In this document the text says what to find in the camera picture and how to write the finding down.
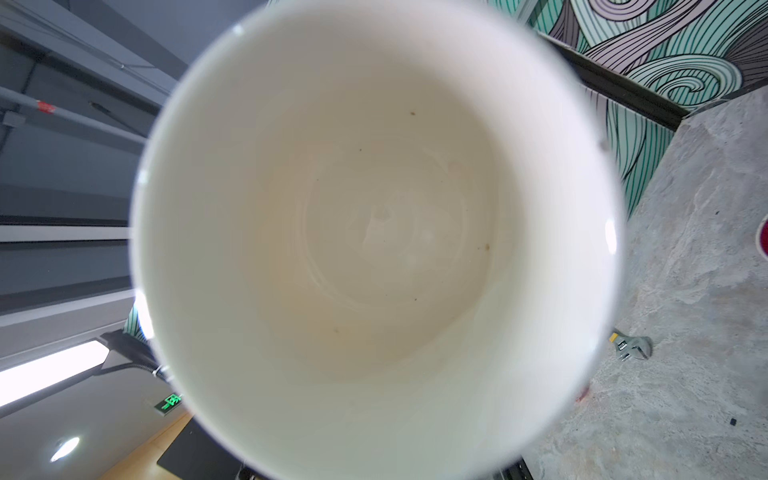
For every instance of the white ribbed mug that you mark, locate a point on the white ribbed mug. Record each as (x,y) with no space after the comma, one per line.
(378,239)

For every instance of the cream mug red inside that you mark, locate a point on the cream mug red inside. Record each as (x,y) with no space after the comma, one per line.
(761,238)

